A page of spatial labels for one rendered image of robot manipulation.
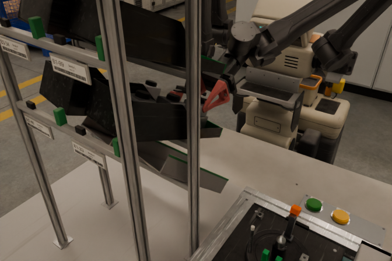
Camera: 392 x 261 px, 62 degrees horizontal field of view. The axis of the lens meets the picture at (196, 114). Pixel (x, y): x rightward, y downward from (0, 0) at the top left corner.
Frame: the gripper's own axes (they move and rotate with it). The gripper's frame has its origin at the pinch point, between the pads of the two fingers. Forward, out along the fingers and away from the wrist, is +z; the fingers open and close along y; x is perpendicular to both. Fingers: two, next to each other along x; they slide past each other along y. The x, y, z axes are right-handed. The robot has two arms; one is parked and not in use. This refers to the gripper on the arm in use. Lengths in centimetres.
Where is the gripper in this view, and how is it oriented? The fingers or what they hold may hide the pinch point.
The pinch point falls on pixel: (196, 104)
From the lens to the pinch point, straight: 75.7
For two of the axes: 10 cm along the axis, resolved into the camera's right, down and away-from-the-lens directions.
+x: 2.4, 5.7, 7.9
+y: 7.8, 3.7, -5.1
